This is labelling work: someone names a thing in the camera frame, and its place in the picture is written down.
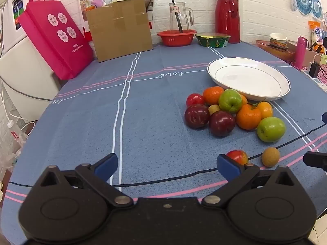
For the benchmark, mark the red apple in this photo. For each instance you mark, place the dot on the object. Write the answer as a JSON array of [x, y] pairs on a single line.
[[238, 156], [194, 99]]

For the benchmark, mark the white appliance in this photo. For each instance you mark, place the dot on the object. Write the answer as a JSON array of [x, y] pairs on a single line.
[[23, 76]]

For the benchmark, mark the red thermos jug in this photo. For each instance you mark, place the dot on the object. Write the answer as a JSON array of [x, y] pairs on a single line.
[[226, 17]]

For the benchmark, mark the dark red plum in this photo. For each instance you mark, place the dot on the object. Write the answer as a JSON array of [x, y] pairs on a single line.
[[221, 123], [196, 116]]

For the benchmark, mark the green apple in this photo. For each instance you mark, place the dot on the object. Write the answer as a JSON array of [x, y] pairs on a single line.
[[230, 100], [270, 130]]

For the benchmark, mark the orange snack packet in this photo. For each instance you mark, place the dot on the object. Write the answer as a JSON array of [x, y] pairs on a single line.
[[316, 33]]

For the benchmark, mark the brown kiwi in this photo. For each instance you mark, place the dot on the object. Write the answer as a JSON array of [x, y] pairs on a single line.
[[270, 157]]

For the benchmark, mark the orange glass bowl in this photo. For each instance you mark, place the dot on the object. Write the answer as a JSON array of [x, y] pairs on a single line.
[[278, 52]]

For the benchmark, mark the pink tote bag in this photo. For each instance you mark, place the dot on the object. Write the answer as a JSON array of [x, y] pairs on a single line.
[[58, 38]]

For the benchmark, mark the white device with screen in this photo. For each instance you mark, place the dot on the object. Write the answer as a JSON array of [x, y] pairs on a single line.
[[18, 12]]

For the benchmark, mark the pink bottle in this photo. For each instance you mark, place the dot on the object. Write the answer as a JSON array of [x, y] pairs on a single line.
[[301, 52]]

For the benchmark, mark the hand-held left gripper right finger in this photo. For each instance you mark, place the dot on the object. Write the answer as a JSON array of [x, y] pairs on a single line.
[[226, 166]]

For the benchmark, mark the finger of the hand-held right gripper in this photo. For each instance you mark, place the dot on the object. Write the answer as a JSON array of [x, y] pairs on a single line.
[[324, 118], [314, 159]]

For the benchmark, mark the blue striped tablecloth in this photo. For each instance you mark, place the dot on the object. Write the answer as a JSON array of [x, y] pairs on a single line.
[[153, 107]]

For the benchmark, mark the red plastic basket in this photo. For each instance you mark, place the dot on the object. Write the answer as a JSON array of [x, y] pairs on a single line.
[[176, 40]]

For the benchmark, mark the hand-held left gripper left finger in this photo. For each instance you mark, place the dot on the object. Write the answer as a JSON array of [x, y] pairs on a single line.
[[106, 164]]

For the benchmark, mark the black charger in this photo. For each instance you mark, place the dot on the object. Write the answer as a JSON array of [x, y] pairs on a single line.
[[314, 70]]

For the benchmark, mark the glass pitcher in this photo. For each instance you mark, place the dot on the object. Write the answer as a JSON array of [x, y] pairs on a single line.
[[187, 12]]

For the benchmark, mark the small blue wall plate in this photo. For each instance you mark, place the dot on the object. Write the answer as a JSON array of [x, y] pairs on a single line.
[[317, 7]]

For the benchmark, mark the green instant noodle bowl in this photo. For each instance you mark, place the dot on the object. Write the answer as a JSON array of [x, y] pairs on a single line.
[[212, 41]]

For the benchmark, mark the black spoon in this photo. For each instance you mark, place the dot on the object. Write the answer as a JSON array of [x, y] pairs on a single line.
[[177, 17]]

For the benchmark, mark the cardboard box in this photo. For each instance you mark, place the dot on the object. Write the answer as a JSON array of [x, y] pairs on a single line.
[[120, 30]]

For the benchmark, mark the white power strip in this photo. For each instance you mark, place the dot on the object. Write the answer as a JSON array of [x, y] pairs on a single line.
[[322, 80]]

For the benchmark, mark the small yellow fruit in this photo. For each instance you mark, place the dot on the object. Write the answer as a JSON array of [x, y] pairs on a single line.
[[214, 108]]

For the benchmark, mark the white plate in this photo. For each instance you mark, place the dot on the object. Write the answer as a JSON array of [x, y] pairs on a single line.
[[250, 76]]

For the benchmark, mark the clear plastic bottle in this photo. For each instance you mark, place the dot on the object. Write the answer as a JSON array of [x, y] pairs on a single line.
[[15, 137]]

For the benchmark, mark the orange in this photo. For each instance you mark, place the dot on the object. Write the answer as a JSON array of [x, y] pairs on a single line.
[[244, 100], [249, 117], [266, 109], [212, 94]]

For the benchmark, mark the patterned bowl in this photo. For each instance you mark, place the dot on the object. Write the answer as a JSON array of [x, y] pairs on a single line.
[[277, 45]]

